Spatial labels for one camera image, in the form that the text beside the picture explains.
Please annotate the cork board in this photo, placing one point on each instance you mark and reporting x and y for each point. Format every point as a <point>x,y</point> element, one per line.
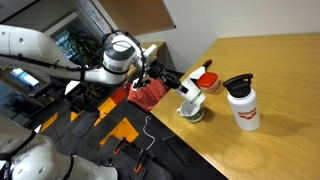
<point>140,15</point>

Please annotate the red lidded plastic container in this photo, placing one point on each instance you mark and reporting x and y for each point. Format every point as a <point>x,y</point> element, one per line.
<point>208,81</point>

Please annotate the white and green mug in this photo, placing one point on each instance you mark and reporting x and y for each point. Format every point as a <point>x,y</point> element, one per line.
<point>191,115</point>

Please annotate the pink cloth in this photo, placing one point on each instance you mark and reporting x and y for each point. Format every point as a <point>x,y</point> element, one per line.
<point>146,96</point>

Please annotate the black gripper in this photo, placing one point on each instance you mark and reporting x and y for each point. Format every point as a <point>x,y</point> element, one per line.
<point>156,69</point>

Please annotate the white water bottle black cap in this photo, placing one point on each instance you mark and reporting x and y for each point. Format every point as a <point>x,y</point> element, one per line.
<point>245,106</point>

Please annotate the green potted plant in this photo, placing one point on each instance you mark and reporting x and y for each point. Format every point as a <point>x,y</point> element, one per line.
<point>83,48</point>

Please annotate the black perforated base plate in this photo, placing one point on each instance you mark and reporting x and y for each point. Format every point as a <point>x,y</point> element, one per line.
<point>126,166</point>

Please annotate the black flat panel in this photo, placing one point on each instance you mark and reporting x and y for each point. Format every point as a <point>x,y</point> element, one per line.
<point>85,116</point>

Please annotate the black orange clamp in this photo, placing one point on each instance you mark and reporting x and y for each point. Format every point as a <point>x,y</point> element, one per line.
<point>118,146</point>
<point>139,161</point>

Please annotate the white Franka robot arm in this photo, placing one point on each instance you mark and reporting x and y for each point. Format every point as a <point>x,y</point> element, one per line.
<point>33,46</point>

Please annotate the white paper coffee cup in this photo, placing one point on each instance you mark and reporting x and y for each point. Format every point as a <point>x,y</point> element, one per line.
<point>193,93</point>

